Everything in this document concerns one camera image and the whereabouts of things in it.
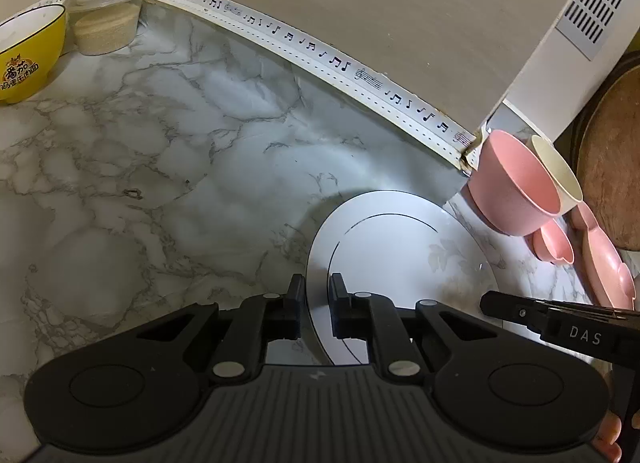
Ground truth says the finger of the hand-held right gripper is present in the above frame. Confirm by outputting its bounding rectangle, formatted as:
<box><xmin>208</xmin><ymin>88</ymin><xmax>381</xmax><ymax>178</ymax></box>
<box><xmin>479</xmin><ymin>290</ymin><xmax>640</xmax><ymax>341</ymax></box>

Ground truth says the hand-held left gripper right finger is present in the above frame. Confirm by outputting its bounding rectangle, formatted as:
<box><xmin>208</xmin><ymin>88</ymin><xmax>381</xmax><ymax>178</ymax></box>
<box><xmin>329</xmin><ymin>273</ymin><xmax>497</xmax><ymax>387</ymax></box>

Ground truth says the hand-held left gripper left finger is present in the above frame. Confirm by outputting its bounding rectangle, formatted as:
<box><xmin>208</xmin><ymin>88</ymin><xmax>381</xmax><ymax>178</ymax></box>
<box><xmin>133</xmin><ymin>273</ymin><xmax>307</xmax><ymax>385</ymax></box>

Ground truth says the pink bear-shaped plate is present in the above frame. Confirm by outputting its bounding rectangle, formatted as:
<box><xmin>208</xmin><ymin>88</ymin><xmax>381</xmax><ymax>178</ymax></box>
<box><xmin>570</xmin><ymin>202</ymin><xmax>637</xmax><ymax>310</ymax></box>

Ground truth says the white round plate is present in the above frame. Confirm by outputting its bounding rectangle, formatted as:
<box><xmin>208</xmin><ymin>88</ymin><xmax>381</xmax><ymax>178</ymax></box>
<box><xmin>305</xmin><ymin>190</ymin><xmax>504</xmax><ymax>367</ymax></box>

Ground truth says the pink bowl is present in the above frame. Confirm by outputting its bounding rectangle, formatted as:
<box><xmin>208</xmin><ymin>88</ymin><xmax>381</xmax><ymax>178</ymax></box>
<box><xmin>467</xmin><ymin>129</ymin><xmax>564</xmax><ymax>237</ymax></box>

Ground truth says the cream bowl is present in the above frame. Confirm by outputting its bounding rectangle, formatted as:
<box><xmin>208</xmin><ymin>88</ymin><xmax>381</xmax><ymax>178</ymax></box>
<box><xmin>529</xmin><ymin>134</ymin><xmax>585</xmax><ymax>216</ymax></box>

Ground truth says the person's right hand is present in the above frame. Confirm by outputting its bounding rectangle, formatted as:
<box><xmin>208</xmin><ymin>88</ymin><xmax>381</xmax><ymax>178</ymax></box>
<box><xmin>591</xmin><ymin>414</ymin><xmax>624</xmax><ymax>463</ymax></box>

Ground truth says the pink heart-shaped dish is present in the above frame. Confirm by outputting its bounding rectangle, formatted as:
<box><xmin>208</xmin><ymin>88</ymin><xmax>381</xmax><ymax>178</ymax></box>
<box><xmin>531</xmin><ymin>218</ymin><xmax>576</xmax><ymax>265</ymax></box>

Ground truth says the round wooden cutting board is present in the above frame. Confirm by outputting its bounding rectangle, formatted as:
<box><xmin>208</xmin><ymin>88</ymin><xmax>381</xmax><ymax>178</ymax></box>
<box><xmin>570</xmin><ymin>53</ymin><xmax>640</xmax><ymax>252</ymax></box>

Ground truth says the white vented knife holder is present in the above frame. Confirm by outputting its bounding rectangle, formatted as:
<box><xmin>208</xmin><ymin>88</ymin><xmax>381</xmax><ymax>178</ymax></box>
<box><xmin>481</xmin><ymin>0</ymin><xmax>640</xmax><ymax>144</ymax></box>

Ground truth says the long music-note edging strip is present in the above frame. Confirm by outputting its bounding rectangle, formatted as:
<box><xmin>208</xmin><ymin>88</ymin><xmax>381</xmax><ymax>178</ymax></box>
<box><xmin>137</xmin><ymin>0</ymin><xmax>485</xmax><ymax>178</ymax></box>

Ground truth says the clear lidded beige container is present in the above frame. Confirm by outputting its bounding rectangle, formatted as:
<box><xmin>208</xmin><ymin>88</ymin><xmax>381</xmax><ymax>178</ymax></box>
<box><xmin>72</xmin><ymin>0</ymin><xmax>149</xmax><ymax>56</ymax></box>

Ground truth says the yellow printed bowl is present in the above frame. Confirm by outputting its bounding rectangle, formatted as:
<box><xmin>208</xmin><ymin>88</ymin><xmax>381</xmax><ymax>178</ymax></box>
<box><xmin>0</xmin><ymin>4</ymin><xmax>68</xmax><ymax>105</ymax></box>

